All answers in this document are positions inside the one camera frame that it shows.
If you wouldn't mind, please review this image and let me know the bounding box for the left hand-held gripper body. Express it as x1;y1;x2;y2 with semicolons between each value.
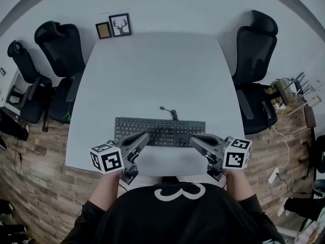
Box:
89;140;140;186

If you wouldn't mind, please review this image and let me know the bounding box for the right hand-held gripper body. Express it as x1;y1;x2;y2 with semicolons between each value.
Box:
203;135;253;182

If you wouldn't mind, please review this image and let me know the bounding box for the black keyboard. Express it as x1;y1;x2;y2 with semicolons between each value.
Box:
114;106;207;148

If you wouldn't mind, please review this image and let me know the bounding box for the person's right forearm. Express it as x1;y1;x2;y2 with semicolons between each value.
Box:
224;170;255;202

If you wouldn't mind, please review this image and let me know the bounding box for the person's left forearm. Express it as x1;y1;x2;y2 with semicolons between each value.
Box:
88;171;120;209

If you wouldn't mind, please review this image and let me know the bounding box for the white power strip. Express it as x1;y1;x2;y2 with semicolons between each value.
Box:
268;167;280;184

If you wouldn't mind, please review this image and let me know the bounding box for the person's black printed shirt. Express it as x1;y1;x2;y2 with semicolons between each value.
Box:
60;181;286;244

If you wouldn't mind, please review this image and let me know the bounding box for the black wheeled chair base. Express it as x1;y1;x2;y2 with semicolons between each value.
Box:
298;134;325;180

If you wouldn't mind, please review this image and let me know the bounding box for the brown stool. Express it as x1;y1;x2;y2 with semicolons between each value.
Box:
303;105;317;130

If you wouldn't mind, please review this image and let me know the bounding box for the large black office chair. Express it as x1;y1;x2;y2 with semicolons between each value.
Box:
232;9;279;136
34;20;86;125

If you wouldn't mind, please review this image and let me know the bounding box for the router with black antennas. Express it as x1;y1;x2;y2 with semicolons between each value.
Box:
288;71;312;97

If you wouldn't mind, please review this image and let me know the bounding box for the white cabinet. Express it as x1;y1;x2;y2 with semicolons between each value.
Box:
4;69;29;114

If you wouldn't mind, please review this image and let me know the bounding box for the small black office chair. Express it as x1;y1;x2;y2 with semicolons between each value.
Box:
7;40;53;133

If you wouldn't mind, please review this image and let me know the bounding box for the white power cable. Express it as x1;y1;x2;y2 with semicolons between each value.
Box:
272;124;290;173

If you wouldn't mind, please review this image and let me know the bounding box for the black floor cable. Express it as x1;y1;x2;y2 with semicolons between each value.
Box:
13;136;24;178

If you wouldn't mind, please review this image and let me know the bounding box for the small brown picture frame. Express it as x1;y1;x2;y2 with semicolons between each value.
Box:
95;21;113;40

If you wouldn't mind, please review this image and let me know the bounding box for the deer picture frame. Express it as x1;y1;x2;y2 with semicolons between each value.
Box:
108;13;133;38

